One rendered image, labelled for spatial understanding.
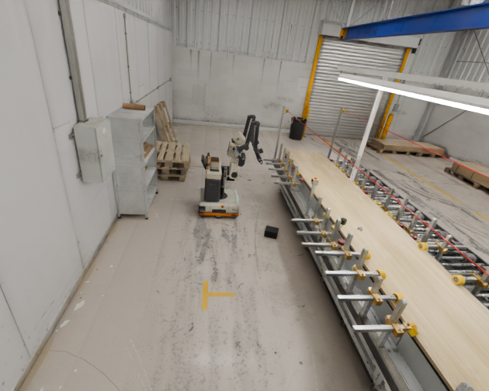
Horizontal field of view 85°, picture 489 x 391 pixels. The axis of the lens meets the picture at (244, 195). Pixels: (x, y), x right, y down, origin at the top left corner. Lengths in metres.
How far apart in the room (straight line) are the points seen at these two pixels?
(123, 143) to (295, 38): 7.65
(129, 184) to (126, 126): 0.85
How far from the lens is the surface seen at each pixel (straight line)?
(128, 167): 4.14
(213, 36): 10.03
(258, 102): 10.26
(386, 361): 2.37
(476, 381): 2.37
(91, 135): 3.11
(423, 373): 2.47
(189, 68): 10.07
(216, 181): 4.19
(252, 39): 10.11
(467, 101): 2.24
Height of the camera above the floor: 2.44
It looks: 28 degrees down
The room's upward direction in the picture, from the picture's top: 7 degrees clockwise
